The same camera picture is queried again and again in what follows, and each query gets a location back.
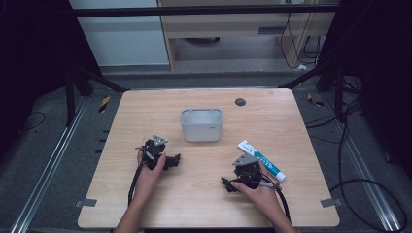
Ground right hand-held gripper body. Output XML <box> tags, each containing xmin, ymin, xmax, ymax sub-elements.
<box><xmin>230</xmin><ymin>152</ymin><xmax>264</xmax><ymax>190</ymax></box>

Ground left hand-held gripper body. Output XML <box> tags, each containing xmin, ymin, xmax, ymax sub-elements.
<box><xmin>135</xmin><ymin>134</ymin><xmax>169</xmax><ymax>171</ymax></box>

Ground person's left hand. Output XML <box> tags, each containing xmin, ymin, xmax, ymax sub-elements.
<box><xmin>135</xmin><ymin>150</ymin><xmax>168</xmax><ymax>203</ymax></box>

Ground person's right hand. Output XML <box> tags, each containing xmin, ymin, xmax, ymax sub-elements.
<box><xmin>230</xmin><ymin>160</ymin><xmax>282</xmax><ymax>217</ymax></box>

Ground white teal toothpaste tube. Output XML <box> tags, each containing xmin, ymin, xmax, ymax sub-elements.
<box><xmin>237</xmin><ymin>139</ymin><xmax>288</xmax><ymax>183</ymax></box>

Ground grey plastic basket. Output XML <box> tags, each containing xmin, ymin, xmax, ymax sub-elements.
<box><xmin>180</xmin><ymin>108</ymin><xmax>224</xmax><ymax>143</ymax></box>

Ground yellow black floor tape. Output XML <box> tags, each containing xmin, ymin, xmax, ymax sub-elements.
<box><xmin>98</xmin><ymin>95</ymin><xmax>112</xmax><ymax>114</ymax></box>
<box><xmin>306</xmin><ymin>92</ymin><xmax>326</xmax><ymax>108</ymax></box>

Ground grey tape piece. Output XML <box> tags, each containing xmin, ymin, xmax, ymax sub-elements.
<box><xmin>320</xmin><ymin>197</ymin><xmax>343</xmax><ymax>209</ymax></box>
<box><xmin>74</xmin><ymin>198</ymin><xmax>98</xmax><ymax>209</ymax></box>

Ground black metal stand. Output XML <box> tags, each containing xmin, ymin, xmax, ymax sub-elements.
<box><xmin>277</xmin><ymin>59</ymin><xmax>346</xmax><ymax>124</ymax></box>
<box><xmin>63</xmin><ymin>62</ymin><xmax>131</xmax><ymax>128</ymax></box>

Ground white cabinet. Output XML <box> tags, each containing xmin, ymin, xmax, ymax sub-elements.
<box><xmin>68</xmin><ymin>0</ymin><xmax>171</xmax><ymax>68</ymax></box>

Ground light wooden shelf unit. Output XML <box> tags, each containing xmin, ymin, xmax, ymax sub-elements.
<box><xmin>156</xmin><ymin>0</ymin><xmax>340</xmax><ymax>71</ymax></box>

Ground black horizontal metal bar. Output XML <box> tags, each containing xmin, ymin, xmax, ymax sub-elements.
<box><xmin>69</xmin><ymin>3</ymin><xmax>340</xmax><ymax>18</ymax></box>

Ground dark curtain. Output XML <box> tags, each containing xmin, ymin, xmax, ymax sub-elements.
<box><xmin>0</xmin><ymin>0</ymin><xmax>102</xmax><ymax>163</ymax></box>
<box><xmin>315</xmin><ymin>0</ymin><xmax>412</xmax><ymax>183</ymax></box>

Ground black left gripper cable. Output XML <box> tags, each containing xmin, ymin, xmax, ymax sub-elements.
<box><xmin>127</xmin><ymin>160</ymin><xmax>146</xmax><ymax>207</ymax></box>

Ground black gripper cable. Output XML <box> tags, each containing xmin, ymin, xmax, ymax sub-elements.
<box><xmin>257</xmin><ymin>174</ymin><xmax>292</xmax><ymax>225</ymax></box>
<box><xmin>127</xmin><ymin>160</ymin><xmax>146</xmax><ymax>207</ymax></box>

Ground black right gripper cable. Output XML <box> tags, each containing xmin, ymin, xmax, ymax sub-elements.
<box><xmin>257</xmin><ymin>174</ymin><xmax>292</xmax><ymax>225</ymax></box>

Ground black floor cable loop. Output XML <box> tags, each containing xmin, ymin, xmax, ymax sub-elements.
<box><xmin>328</xmin><ymin>96</ymin><xmax>409</xmax><ymax>233</ymax></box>

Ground aluminium floor rail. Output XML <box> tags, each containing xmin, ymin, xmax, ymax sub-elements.
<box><xmin>323</xmin><ymin>92</ymin><xmax>403</xmax><ymax>233</ymax></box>
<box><xmin>9</xmin><ymin>96</ymin><xmax>89</xmax><ymax>233</ymax></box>

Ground thin black floor cable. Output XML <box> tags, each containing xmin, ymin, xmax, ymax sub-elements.
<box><xmin>18</xmin><ymin>111</ymin><xmax>47</xmax><ymax>133</ymax></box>

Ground black hanging cables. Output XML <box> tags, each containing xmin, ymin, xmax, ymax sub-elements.
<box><xmin>279</xmin><ymin>12</ymin><xmax>323</xmax><ymax>70</ymax></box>

